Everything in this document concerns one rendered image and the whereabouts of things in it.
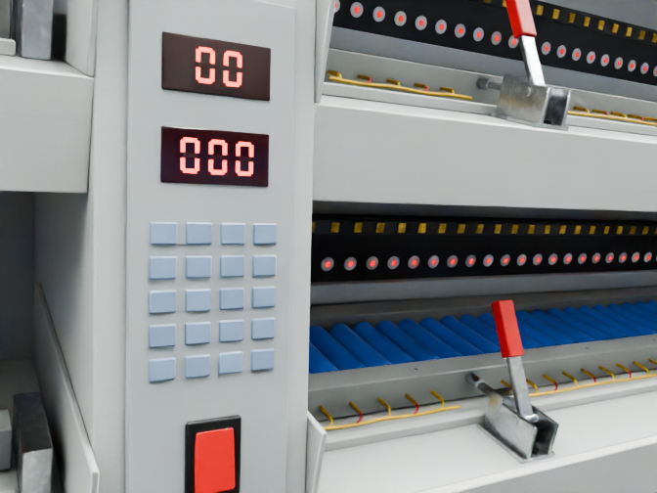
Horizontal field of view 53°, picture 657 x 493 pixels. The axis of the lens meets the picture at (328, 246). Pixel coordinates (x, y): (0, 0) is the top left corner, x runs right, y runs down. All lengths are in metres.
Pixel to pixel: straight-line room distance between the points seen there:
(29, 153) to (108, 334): 0.07
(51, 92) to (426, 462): 0.27
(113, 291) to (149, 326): 0.02
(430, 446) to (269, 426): 0.14
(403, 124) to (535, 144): 0.09
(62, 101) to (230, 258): 0.09
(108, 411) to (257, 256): 0.08
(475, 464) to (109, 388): 0.22
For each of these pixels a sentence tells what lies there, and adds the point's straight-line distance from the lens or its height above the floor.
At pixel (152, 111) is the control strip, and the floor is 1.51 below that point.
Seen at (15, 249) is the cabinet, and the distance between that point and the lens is 0.46.
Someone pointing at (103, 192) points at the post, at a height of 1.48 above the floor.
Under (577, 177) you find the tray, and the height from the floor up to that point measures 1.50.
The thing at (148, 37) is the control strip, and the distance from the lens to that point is 0.27.
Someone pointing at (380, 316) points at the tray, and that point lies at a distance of 0.52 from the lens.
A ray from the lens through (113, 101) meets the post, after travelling 0.27.
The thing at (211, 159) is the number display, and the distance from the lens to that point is 0.27.
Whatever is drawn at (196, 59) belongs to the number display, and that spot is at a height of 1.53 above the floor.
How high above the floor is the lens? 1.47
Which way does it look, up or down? 3 degrees down
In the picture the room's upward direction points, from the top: 1 degrees clockwise
